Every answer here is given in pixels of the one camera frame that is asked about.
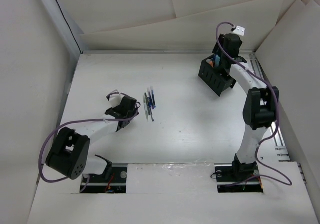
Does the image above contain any light blue cap marker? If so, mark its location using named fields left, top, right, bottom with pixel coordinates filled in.
left=214, top=55, right=221, bottom=68

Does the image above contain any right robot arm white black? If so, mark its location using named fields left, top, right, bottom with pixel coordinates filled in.
left=213, top=33, right=279, bottom=186

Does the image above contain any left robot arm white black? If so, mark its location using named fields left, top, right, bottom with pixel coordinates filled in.
left=45, top=92, right=141, bottom=183

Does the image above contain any green grey pen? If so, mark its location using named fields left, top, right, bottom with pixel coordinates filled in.
left=143, top=92, right=155, bottom=122

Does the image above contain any dark blue pen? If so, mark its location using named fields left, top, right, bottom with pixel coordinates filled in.
left=150, top=86, right=156, bottom=109

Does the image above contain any black two-compartment pen holder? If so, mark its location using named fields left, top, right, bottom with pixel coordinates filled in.
left=198, top=54, right=237, bottom=97

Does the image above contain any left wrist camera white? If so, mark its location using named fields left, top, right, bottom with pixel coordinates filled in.
left=106, top=90, right=123, bottom=108

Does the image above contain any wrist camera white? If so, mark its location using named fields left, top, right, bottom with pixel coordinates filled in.
left=231, top=25, right=246, bottom=37
left=106, top=90, right=123, bottom=108

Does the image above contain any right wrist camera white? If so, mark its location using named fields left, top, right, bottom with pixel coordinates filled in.
left=231, top=25, right=246, bottom=37

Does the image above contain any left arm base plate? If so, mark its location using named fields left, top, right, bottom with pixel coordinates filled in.
left=81, top=163, right=128, bottom=194

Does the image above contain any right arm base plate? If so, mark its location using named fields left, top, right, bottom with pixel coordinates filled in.
left=211, top=161, right=264, bottom=194

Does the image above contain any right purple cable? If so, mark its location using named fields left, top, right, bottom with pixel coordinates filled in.
left=214, top=21, right=293, bottom=187

